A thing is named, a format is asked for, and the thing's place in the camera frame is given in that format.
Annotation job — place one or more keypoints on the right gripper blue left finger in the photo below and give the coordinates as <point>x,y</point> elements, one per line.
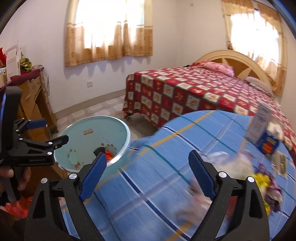
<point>45,219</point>

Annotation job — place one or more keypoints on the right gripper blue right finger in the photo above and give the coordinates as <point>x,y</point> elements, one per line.
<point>249,220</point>

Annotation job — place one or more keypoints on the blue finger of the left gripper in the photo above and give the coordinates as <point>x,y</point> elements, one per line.
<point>58,142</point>
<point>34,124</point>

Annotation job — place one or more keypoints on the purple wrapper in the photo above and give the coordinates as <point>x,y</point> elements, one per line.
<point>273,195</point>

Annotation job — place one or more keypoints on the red mesh net bag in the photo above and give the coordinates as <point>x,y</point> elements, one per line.
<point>109,155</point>

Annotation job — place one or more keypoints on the clear pink plastic wrapper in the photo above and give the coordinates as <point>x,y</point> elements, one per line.
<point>237,166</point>

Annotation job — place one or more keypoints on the yellow flowered wrapper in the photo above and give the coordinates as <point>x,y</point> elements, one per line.
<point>263,182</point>

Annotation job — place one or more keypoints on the light blue trash bin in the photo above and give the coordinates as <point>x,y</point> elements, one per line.
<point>89,134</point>

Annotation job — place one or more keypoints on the wooden dresser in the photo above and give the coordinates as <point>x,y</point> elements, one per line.
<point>35,105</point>

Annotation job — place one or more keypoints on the red plastic bag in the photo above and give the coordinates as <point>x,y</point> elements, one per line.
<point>20,208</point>

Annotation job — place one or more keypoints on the dark red dresser cloth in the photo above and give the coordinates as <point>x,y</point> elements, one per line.
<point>20,79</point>

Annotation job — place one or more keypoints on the green cloth item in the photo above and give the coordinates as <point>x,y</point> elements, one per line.
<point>25,65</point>

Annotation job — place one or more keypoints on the clear snack packet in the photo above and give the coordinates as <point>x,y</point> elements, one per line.
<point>279,163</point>

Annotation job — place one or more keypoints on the blue white milk carton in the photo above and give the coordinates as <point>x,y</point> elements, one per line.
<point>270,139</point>

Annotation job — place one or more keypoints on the grey white carton box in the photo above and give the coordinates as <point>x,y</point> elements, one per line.
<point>258,124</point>

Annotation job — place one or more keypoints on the blue plaid table cloth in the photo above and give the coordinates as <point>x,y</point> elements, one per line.
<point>141,200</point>

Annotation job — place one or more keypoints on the red patterned bedspread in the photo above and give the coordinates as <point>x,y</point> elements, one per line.
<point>164,94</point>

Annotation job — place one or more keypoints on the left window beige curtain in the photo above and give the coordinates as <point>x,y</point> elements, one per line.
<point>107,30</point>

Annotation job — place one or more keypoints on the window beige curtain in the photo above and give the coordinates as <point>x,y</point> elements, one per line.
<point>107,30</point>
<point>255,30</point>

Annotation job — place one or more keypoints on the striped pillow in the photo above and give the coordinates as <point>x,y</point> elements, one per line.
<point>260,85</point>

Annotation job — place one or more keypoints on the pink pillow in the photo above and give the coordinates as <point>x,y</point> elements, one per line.
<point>219,67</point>

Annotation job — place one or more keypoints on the cream wooden headboard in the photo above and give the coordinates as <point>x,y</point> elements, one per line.
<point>242,65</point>

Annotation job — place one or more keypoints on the back window beige curtain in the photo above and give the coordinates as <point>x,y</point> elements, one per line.
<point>255,30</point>

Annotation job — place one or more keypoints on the wall socket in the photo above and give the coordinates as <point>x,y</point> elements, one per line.
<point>90,84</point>

